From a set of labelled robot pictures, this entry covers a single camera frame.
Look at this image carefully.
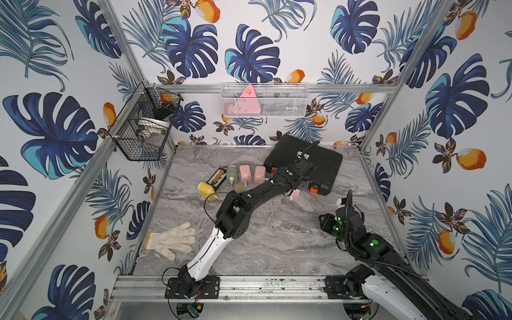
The green pencil sharpener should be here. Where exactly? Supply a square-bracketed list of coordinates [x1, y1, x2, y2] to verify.
[226, 165, 238, 185]

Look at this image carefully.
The yellow pencil sharpener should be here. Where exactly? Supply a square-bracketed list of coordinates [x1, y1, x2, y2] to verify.
[197, 182, 219, 200]

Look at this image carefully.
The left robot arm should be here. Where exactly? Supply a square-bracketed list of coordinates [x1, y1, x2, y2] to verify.
[177, 159, 314, 291]

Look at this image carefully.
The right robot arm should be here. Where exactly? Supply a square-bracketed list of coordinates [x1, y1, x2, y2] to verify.
[319, 192, 483, 319]

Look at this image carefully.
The black plastic tool case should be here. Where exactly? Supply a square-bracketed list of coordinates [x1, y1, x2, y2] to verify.
[263, 134, 343, 196]

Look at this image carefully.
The black yellow small box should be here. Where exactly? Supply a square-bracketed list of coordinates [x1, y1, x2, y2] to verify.
[207, 167, 227, 190]

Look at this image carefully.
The pink triangular object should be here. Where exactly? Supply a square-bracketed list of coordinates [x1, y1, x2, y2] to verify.
[233, 84, 261, 116]

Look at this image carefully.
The white work glove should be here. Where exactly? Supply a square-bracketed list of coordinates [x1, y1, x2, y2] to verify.
[145, 221, 197, 261]

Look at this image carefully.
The white wire mesh basket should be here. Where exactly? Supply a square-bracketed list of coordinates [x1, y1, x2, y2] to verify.
[220, 83, 309, 118]

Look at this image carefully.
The black wire basket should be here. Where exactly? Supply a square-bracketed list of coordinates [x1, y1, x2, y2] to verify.
[108, 83, 183, 161]

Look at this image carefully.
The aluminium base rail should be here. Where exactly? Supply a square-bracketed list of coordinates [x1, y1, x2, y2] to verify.
[110, 275, 410, 305]

